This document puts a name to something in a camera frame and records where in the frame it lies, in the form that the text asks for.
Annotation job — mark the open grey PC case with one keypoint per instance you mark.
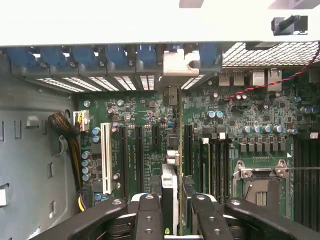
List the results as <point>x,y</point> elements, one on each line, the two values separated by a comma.
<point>37,150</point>

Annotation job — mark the silver square port block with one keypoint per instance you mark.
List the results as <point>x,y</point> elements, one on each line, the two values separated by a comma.
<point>258,78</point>

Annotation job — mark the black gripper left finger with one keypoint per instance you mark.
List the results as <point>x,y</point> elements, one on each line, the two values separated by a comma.
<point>150,220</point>

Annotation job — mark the silver double USB port block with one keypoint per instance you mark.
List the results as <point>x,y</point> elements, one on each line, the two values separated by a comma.
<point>231,78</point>

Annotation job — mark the white expansion slot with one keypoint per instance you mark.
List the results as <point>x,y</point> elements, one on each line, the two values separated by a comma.
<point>106,160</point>

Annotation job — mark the long black expansion slot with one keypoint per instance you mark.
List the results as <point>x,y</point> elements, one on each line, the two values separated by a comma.
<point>139,160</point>
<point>123,160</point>
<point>188,150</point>

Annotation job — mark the green motherboard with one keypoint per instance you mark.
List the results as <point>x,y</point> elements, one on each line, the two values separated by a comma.
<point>225,112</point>

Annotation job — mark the thin metal locking lever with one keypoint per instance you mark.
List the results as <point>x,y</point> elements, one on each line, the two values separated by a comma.
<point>305,169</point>

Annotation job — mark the CPU socket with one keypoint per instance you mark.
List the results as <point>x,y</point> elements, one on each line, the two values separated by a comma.
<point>265,190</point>

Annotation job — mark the short black expansion slot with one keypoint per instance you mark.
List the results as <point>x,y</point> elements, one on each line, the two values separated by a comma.
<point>155,136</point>

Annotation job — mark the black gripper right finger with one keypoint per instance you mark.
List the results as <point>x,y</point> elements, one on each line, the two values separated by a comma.
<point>210,220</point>

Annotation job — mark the white power connector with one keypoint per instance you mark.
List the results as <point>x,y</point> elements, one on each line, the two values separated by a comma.
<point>81,120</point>

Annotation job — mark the silver network port block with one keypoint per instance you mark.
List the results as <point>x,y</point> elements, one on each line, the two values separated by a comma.
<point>274,80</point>

